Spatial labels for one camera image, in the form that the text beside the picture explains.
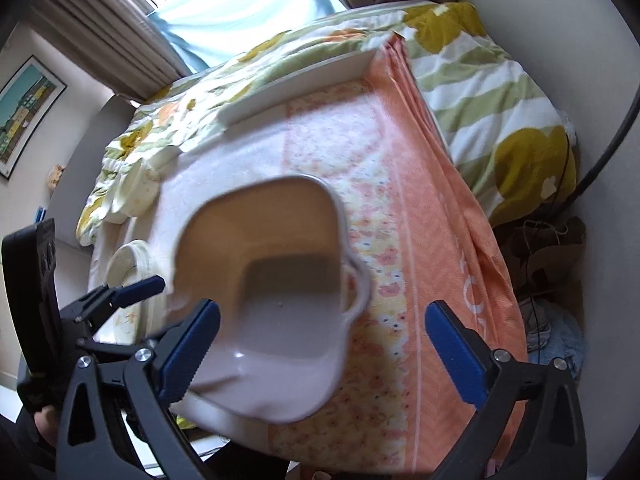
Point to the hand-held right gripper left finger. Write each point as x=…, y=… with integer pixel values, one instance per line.
x=192, y=350

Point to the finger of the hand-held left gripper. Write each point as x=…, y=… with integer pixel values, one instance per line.
x=142, y=288
x=107, y=347

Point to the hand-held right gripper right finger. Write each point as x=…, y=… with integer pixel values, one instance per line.
x=452, y=350

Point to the white plate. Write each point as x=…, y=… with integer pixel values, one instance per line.
x=151, y=267

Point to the cartoon printed plate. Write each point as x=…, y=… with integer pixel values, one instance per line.
x=122, y=317

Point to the person's left hand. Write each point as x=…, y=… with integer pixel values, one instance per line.
x=47, y=417

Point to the blue and white box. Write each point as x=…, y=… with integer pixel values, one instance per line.
x=39, y=214

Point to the blue crumpled cloth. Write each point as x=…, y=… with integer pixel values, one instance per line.
x=562, y=335

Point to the brown paper bag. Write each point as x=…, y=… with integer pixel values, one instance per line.
x=545, y=255

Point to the orange patterned towel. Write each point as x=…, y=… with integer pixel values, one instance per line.
x=415, y=220

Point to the plush toy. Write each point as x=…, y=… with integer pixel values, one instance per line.
x=56, y=176

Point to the grey headboard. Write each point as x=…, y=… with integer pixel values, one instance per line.
x=85, y=160

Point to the floral striped quilt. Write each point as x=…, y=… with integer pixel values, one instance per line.
x=475, y=85

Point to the light blue cloth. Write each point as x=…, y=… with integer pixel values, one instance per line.
x=240, y=15

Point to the framed wall picture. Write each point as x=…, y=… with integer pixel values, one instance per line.
x=25, y=107

